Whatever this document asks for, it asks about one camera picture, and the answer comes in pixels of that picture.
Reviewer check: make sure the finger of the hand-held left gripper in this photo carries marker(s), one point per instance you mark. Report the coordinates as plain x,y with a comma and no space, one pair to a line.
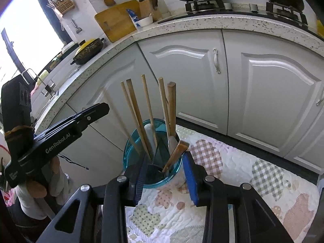
91,112

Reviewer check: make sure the person's left hand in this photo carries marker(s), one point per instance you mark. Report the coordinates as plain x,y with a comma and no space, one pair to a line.
38,189

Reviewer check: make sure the hanging metal peeler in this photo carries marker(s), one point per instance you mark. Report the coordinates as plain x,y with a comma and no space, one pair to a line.
78,29

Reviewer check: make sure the white floral utensil holder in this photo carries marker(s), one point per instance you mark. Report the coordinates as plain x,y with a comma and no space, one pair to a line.
162,183

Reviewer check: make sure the wooden knife block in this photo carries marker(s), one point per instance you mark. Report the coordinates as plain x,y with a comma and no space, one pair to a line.
149,8

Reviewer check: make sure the white plastic spoon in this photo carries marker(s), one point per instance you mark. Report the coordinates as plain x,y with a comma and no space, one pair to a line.
149,134

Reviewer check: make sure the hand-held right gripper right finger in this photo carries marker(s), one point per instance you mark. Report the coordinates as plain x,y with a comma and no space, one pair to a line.
189,177

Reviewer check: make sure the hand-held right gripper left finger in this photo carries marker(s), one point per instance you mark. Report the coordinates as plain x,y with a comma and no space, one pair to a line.
140,182

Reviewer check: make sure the metal sink faucet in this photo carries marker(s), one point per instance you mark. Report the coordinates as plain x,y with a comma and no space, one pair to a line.
46,87

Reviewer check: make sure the black gas stove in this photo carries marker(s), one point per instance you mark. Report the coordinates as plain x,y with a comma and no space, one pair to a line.
240,6

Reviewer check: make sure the black pot with yellow lid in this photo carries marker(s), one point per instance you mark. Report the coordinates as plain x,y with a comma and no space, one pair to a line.
87,50

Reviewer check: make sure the wooden wall chopstick rack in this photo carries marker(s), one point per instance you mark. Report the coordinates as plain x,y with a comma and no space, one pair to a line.
64,6

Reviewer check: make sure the wooden cutting board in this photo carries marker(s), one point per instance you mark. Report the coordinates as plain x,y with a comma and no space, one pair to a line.
117,22

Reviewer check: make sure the white bowl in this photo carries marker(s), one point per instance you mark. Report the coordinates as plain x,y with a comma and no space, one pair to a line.
146,21

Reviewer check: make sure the blue and white carton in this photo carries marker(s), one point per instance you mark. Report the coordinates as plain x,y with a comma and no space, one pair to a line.
132,16

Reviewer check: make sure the bright window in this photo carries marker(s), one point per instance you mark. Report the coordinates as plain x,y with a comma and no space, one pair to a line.
22,30

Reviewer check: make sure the quilted patchwork mat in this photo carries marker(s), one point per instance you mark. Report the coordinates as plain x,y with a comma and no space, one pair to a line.
240,172

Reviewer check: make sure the speckled stone countertop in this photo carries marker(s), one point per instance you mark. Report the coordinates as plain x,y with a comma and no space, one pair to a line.
227,21

